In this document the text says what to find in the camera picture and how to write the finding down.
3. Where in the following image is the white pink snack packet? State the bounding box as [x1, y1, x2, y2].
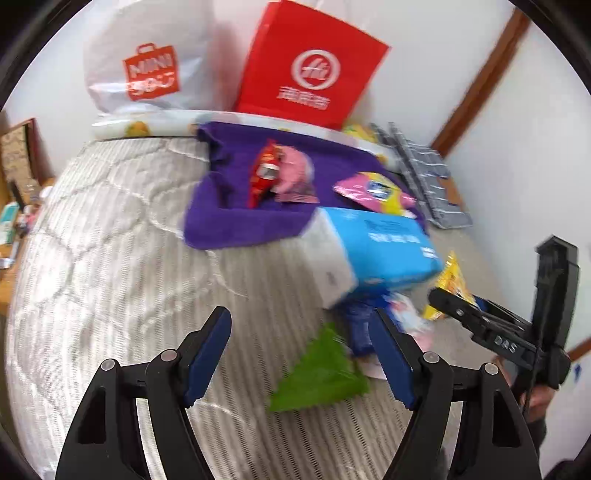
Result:
[353, 355, 389, 380]

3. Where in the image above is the blue tissue pack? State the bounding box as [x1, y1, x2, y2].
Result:
[302, 206, 445, 310]

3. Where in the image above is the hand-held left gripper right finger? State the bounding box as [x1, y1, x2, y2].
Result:
[369, 307, 543, 480]

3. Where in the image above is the purple towel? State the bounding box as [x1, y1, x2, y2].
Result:
[184, 121, 428, 250]

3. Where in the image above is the red paper bag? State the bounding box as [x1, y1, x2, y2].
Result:
[233, 0, 391, 131]

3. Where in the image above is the grey checked cloth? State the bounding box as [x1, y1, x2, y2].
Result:
[376, 122, 474, 229]

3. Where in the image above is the brown wooden door frame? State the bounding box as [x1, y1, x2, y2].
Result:
[431, 9, 532, 158]

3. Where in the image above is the green snack packet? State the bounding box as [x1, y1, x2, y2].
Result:
[269, 323, 370, 413]

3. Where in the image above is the wooden nightstand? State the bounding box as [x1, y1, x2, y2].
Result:
[0, 175, 56, 305]

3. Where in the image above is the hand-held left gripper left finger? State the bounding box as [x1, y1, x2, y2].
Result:
[54, 305, 232, 480]

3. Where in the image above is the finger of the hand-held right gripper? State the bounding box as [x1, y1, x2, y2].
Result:
[475, 299, 529, 329]
[428, 288, 492, 340]

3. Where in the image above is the white printed paper roll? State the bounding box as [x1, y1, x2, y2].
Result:
[91, 110, 402, 169]

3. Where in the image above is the white red-printed snack packet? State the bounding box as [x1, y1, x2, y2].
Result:
[388, 293, 435, 347]

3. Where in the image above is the red snack packet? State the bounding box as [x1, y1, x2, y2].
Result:
[248, 140, 283, 209]

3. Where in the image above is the striped mattress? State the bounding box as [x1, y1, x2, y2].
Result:
[4, 136, 536, 480]

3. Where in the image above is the blue white snack packet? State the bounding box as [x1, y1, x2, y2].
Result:
[344, 295, 384, 358]

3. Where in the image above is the white plastic shopping bag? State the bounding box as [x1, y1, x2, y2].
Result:
[83, 0, 259, 116]

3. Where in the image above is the white teal tube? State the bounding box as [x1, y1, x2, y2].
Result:
[0, 203, 21, 243]

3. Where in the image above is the pink yellow snack packet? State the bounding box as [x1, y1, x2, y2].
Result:
[333, 172, 419, 217]

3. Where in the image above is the yellow triangular snack packet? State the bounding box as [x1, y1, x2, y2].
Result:
[424, 251, 476, 321]

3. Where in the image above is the pink round snack packet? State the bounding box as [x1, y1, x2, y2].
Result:
[272, 147, 319, 204]

